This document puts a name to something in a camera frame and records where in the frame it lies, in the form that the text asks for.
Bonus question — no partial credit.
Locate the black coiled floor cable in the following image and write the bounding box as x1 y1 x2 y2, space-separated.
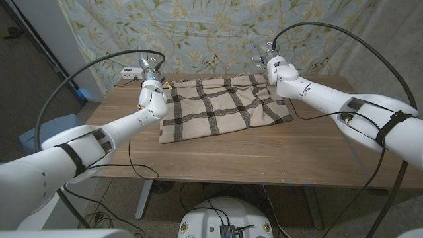
77 211 113 229

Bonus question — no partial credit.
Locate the thin black left arm wire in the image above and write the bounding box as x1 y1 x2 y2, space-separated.
84 139 160 182

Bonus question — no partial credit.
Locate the white power strip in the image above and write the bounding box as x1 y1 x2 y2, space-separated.
120 67 145 81

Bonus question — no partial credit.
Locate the thin black right arm wire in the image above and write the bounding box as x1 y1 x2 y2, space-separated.
288 98 387 153

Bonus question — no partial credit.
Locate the black power strip cord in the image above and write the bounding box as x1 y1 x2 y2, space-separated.
114 77 138 88

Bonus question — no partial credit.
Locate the black round floor fan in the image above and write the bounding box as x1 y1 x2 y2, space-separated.
151 180 174 195

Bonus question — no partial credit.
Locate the floral printed backdrop cloth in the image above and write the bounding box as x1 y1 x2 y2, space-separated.
58 0 379 97

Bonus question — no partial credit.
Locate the white table leg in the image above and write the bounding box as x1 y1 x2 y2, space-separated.
135 180 155 221

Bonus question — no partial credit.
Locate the beige plaid fringed scarf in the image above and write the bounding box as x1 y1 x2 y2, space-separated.
158 74 294 145

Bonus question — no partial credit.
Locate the blue padded stool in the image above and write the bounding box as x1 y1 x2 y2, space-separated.
19 114 83 155

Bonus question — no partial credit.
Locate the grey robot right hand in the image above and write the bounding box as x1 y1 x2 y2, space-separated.
250 40 282 69

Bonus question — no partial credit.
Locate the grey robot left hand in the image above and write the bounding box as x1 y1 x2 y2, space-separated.
137 48 163 82

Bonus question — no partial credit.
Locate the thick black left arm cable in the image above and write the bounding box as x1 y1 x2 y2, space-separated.
34 49 166 153

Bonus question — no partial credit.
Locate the thin black arm wire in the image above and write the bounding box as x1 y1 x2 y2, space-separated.
84 139 160 182
288 98 387 153

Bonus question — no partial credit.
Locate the grey table leg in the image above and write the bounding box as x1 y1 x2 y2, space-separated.
302 186 324 231

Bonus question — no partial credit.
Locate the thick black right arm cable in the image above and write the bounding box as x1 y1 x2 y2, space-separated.
271 21 418 238

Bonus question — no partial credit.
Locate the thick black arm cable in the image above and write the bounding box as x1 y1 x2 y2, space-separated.
34 49 166 153
271 21 418 238

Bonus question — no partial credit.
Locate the white robot torso base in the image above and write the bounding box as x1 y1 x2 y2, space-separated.
178 197 274 238

